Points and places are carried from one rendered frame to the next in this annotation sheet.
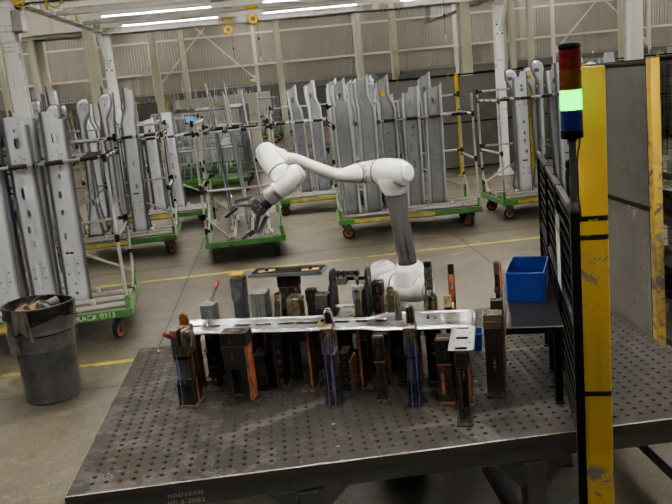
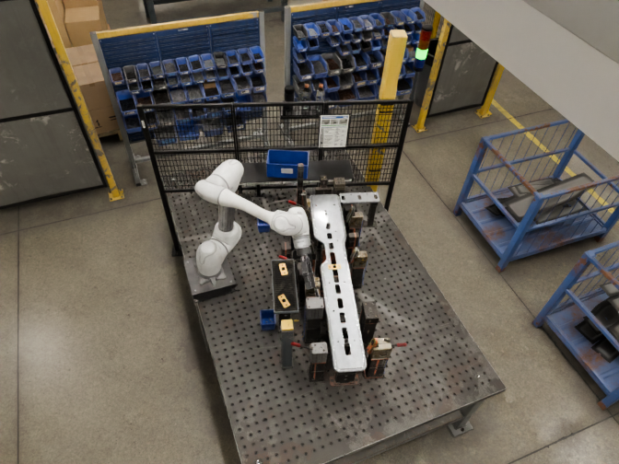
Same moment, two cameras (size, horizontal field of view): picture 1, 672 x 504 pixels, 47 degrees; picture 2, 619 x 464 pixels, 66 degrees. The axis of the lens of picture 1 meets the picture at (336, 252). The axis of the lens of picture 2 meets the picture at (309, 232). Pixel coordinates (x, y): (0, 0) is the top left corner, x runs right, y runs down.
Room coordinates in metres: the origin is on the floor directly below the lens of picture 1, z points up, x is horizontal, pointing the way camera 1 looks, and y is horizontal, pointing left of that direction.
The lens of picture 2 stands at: (4.10, 1.78, 3.46)
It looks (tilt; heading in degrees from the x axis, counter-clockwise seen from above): 49 degrees down; 250
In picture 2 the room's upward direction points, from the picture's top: 3 degrees clockwise
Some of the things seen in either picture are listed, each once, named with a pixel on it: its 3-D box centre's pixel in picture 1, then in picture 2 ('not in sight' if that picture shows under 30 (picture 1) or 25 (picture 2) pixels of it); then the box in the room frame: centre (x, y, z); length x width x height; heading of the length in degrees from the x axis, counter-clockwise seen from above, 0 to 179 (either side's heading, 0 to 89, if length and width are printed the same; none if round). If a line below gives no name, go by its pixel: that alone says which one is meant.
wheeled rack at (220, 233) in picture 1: (240, 181); not in sight; (10.27, 1.17, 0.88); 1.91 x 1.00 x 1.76; 5
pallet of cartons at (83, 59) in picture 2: not in sight; (68, 76); (5.08, -3.49, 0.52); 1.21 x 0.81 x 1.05; 98
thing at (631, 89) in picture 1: (617, 205); (7, 124); (5.38, -2.01, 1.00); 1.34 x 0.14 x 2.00; 4
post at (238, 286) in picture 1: (242, 319); (286, 345); (3.73, 0.50, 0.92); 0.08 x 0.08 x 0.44; 78
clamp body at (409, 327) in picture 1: (412, 364); (354, 230); (3.01, -0.27, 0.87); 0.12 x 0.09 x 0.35; 168
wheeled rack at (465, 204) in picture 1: (402, 163); not in sight; (10.52, -1.02, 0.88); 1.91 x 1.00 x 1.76; 91
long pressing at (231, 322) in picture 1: (318, 323); (335, 270); (3.29, 0.11, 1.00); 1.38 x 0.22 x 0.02; 78
